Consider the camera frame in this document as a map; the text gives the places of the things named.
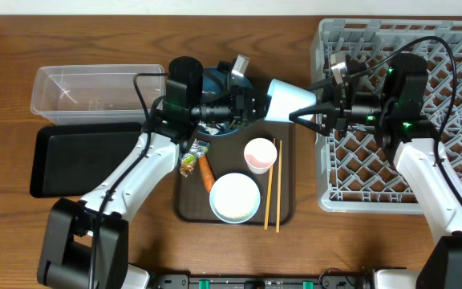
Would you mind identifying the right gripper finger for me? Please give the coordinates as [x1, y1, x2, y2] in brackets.
[289, 103, 331, 136]
[306, 78, 334, 92]

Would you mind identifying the light blue cup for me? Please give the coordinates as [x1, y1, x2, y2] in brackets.
[265, 79, 317, 123]

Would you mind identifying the pink cup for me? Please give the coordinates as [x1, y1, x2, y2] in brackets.
[244, 138, 278, 174]

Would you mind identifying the yellow green snack wrapper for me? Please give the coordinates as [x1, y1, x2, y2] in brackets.
[181, 140, 210, 165]

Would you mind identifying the white tissue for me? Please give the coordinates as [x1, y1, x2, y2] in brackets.
[204, 124, 225, 135]

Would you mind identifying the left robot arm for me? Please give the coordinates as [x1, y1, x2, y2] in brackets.
[37, 55, 269, 289]

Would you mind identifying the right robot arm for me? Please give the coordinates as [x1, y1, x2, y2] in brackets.
[289, 39, 462, 288]

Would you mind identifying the grey dishwasher rack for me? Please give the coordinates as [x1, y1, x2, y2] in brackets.
[310, 18, 462, 214]

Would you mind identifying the brown serving tray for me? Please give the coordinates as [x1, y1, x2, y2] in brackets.
[173, 121, 295, 226]

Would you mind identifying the right wooden chopstick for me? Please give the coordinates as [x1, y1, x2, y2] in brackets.
[275, 140, 283, 233]

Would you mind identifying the orange carrot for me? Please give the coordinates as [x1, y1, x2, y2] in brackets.
[198, 155, 215, 193]

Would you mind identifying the brown food scrap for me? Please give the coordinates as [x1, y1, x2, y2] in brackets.
[180, 158, 197, 177]

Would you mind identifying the light blue bowl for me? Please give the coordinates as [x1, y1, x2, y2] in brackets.
[209, 173, 261, 224]

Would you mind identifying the clear plastic bin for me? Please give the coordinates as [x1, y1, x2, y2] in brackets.
[30, 64, 165, 125]

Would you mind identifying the black plastic bin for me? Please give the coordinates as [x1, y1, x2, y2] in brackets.
[30, 123, 142, 198]

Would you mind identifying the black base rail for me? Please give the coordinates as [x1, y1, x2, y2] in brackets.
[147, 268, 375, 289]

